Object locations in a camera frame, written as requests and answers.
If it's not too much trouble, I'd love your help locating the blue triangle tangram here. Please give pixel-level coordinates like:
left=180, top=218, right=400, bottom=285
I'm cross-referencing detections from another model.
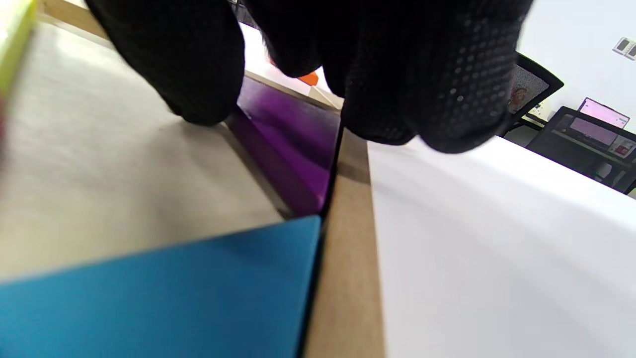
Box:
left=0, top=215, right=322, bottom=358

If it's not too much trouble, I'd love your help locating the purple triangle tangram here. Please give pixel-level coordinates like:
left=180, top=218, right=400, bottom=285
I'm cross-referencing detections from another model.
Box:
left=226, top=75, right=343, bottom=217

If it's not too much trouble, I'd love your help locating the wooden square tray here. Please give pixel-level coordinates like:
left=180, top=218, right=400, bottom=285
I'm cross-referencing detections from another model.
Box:
left=0, top=0, right=386, bottom=358

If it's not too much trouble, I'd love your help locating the yellow triangle tangram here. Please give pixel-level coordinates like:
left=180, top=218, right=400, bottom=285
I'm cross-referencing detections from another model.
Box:
left=0, top=0, right=38, bottom=95

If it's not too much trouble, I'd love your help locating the person's right hand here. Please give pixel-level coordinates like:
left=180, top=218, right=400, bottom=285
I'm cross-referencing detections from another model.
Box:
left=84, top=0, right=535, bottom=154

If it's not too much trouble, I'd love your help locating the computer monitor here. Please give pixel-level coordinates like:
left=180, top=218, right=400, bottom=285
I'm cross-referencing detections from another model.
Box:
left=569, top=97, right=632, bottom=147

